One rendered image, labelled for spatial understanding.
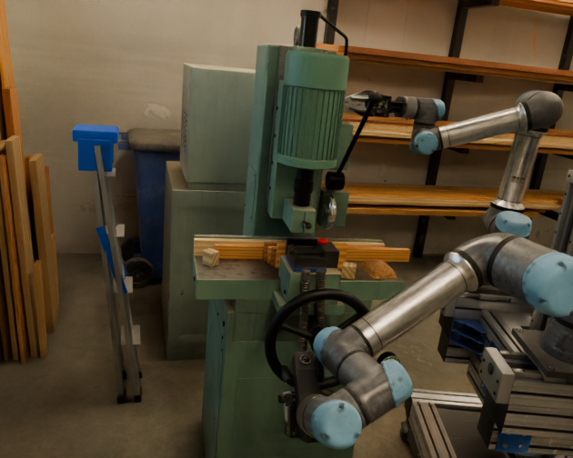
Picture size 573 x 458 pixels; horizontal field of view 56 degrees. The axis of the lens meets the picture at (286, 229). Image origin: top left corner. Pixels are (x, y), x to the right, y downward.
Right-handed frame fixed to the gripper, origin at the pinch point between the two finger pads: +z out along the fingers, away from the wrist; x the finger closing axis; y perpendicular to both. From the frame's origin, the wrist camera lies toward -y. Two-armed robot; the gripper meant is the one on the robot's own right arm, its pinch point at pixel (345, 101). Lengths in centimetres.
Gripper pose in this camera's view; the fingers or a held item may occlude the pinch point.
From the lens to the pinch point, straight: 192.0
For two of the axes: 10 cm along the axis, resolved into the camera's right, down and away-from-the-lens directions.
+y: 2.0, 3.2, -9.3
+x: -1.0, 9.5, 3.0
